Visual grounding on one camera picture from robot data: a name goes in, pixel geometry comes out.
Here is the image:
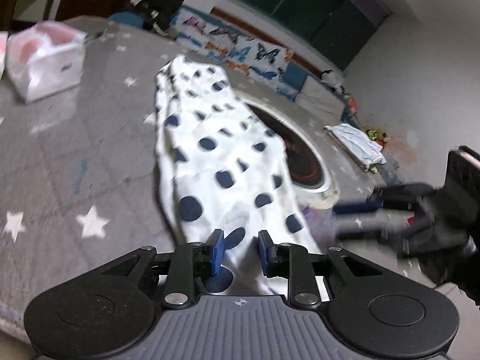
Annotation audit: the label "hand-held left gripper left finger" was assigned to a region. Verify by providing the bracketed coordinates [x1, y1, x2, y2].
[99, 229, 226, 306]

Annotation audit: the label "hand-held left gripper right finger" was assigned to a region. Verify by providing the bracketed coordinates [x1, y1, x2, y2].
[258, 229, 379, 308]

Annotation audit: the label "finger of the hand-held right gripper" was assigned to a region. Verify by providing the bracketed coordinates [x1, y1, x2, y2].
[333, 183, 436, 216]
[335, 219, 413, 246]

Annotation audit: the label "white polka dot garment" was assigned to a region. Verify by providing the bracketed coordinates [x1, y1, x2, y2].
[154, 55, 323, 297]

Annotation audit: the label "folded striped clothes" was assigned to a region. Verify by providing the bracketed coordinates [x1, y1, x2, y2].
[324, 123, 387, 171]

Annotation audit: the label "person's right hand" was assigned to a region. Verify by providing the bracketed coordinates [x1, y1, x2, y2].
[424, 240, 480, 306]

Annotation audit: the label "round built-in cooktop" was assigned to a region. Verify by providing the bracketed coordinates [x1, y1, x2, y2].
[240, 97, 340, 211]

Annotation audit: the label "white black plush toy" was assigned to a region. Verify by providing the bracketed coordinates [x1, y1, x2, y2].
[320, 69, 346, 91]

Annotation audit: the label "blue sofa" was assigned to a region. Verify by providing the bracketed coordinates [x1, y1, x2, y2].
[109, 4, 361, 117]

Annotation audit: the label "grey star tablecloth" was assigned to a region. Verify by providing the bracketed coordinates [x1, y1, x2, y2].
[0, 16, 462, 346]

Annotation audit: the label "butterfly print cover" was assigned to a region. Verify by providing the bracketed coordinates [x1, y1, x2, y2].
[169, 5, 297, 83]

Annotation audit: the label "dark window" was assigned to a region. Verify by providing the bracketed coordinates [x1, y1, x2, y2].
[221, 0, 391, 70]

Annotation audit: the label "white tissue pack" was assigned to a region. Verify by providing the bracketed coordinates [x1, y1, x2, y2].
[5, 21, 88, 103]

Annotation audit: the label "black jacket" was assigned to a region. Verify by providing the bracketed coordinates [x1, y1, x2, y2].
[131, 0, 188, 32]

